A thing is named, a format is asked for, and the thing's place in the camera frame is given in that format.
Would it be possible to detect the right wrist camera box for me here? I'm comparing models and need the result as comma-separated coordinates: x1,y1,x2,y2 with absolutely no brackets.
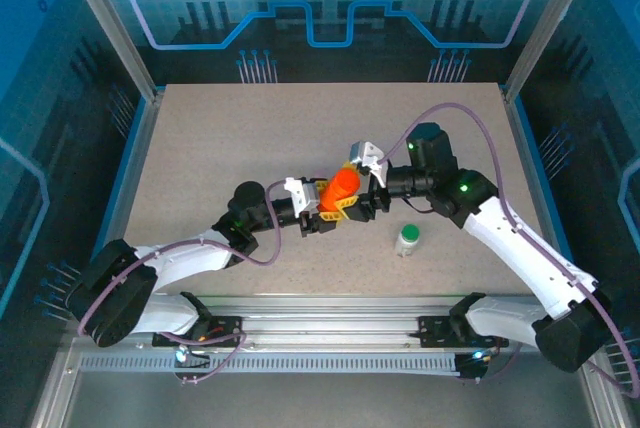
349,140,387,189

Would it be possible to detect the orange bottle lid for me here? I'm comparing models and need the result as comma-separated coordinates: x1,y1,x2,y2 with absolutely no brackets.
330,166,362,198

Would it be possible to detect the aluminium left table side rail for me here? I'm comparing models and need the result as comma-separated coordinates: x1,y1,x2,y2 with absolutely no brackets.
82,90,166,312

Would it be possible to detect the aluminium left frame post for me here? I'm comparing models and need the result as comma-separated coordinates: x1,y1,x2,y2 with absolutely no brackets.
54,0,164,102

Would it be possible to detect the aluminium table side rail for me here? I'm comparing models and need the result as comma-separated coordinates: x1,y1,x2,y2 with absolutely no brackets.
82,90,166,312
499,85,584,309

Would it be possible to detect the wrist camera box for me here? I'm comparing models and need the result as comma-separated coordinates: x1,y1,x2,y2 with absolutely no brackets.
283,176,321,215
349,140,387,189

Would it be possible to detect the clear bottle green cap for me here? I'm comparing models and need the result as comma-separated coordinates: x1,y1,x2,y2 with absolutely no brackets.
394,223,421,259

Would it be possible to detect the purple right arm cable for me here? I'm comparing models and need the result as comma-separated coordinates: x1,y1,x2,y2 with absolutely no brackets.
379,102,640,397

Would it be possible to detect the aluminium frame post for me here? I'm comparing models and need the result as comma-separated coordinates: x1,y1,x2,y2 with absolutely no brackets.
502,0,589,102
54,0,164,102

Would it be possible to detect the grey metal base plate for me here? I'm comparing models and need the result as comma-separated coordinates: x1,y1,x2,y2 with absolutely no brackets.
29,337,631,428

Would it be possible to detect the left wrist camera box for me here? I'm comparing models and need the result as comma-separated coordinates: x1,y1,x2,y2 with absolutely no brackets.
283,176,321,215

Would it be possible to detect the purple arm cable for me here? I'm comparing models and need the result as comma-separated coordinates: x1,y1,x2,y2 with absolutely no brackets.
379,102,640,397
77,180,281,385

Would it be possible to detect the white slotted cable duct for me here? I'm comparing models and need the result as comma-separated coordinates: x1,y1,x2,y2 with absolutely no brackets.
78,353,464,375

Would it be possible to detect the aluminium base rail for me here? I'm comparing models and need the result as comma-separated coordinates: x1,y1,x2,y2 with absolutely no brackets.
69,294,556,352

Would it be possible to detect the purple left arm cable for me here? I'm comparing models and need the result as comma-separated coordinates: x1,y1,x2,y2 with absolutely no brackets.
77,180,281,385

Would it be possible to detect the aluminium right frame post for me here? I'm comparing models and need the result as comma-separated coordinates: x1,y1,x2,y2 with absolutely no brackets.
502,0,589,102

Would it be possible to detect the aluminium right table side rail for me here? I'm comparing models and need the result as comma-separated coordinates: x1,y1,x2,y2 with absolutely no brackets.
499,85,584,309

